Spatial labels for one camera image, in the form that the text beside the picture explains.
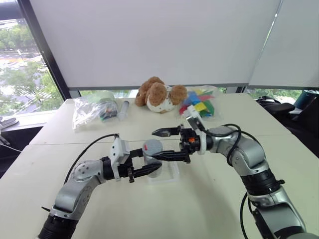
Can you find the large white roller blind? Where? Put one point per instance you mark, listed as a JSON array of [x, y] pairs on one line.
[[149, 42]]

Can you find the grey jar lid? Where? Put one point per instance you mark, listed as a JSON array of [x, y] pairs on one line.
[[154, 147]]

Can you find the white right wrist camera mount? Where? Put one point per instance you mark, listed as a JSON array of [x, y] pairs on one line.
[[193, 110]]

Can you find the blue toy block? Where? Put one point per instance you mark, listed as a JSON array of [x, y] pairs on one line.
[[193, 98]]

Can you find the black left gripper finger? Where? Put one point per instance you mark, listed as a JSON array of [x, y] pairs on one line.
[[147, 169], [137, 153]]

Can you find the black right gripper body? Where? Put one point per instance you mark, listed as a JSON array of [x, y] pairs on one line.
[[189, 147]]

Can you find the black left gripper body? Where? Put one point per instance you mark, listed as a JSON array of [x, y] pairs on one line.
[[125, 171]]

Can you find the crumpled clear plastic bag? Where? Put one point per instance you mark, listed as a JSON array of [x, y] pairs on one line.
[[84, 112]]

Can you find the clear bag of coloured blocks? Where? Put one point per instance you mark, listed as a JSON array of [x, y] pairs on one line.
[[214, 99]]

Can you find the grey plastic syringe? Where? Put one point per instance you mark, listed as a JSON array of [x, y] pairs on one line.
[[123, 109]]

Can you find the clear plastic box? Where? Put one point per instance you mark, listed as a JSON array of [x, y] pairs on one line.
[[172, 174]]

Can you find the green toy block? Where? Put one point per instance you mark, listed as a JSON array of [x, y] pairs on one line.
[[209, 107]]

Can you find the black window frame post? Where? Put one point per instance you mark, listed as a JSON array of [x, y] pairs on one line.
[[47, 52]]

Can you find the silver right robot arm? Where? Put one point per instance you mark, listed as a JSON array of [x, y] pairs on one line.
[[249, 154]]

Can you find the clear plastic jar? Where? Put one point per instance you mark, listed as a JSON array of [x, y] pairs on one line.
[[155, 174]]

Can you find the pale green tape roll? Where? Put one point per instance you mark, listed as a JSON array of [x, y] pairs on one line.
[[107, 96]]

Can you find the black office chair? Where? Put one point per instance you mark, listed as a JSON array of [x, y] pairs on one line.
[[281, 107]]

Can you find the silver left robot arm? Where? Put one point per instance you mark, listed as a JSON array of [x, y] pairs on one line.
[[74, 191]]

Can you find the grey flat object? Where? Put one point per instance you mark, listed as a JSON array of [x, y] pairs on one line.
[[8, 122]]

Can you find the yellow toy block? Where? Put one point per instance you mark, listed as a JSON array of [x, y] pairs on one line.
[[200, 107]]

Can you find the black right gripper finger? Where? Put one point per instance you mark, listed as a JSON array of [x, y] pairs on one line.
[[165, 132], [172, 156]]

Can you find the narrow white roller blind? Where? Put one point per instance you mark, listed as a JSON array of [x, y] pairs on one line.
[[294, 49]]

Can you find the teal drinking bottle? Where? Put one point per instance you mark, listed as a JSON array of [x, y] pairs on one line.
[[305, 99]]

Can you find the brown white plush dog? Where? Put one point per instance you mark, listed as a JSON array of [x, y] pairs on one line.
[[159, 97]]

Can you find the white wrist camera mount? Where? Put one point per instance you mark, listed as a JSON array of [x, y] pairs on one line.
[[118, 152], [193, 110]]

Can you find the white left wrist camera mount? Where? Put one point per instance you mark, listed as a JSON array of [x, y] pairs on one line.
[[118, 152]]

